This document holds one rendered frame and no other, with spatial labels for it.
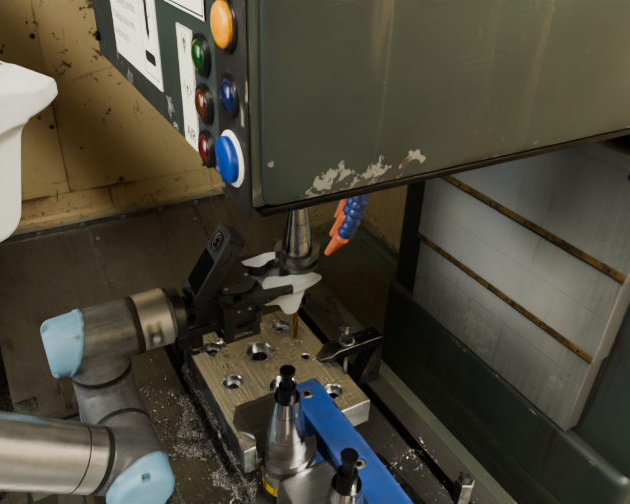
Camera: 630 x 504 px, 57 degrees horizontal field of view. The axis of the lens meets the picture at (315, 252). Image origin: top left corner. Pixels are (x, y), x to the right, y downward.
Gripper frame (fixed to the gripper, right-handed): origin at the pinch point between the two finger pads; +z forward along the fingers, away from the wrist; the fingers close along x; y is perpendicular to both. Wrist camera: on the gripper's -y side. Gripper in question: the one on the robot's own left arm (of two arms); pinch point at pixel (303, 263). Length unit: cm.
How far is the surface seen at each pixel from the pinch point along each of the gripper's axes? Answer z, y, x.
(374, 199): 81, 50, -94
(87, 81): -10, -2, -101
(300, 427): -15.0, -0.8, 27.1
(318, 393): -9.4, 2.6, 21.1
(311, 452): -14.0, 2.8, 27.7
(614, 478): 44, 39, 32
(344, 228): -4.8, -16.0, 17.4
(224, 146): -22.2, -32.6, 30.0
